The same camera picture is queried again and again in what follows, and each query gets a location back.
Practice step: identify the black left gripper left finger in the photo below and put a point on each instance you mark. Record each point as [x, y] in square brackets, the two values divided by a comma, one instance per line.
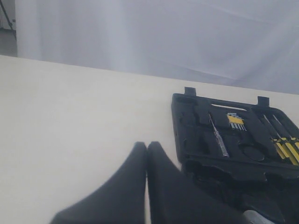
[120, 200]

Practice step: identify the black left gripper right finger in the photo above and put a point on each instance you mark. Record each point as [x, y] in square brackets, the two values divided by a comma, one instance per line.
[174, 199]

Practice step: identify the black plastic tool case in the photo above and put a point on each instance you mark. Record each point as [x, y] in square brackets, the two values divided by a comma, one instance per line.
[254, 177]

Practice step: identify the chrome adjustable wrench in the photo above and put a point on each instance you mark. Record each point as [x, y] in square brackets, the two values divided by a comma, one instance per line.
[254, 217]

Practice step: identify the yellow hex key set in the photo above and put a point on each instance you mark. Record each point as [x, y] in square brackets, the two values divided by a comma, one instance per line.
[236, 122]

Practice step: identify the middle yellow black screwdriver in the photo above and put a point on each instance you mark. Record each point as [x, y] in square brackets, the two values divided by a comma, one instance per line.
[285, 148]

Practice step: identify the yellow black screwdriver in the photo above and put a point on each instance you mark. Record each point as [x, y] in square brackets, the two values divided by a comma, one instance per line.
[293, 140]
[285, 148]

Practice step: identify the right yellow black screwdriver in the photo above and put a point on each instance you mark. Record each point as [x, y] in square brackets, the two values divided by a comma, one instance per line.
[293, 140]

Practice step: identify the tripod in background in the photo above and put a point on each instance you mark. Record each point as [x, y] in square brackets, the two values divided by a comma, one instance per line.
[9, 6]

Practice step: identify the clear handle tester screwdriver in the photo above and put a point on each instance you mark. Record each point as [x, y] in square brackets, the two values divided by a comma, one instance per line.
[219, 138]

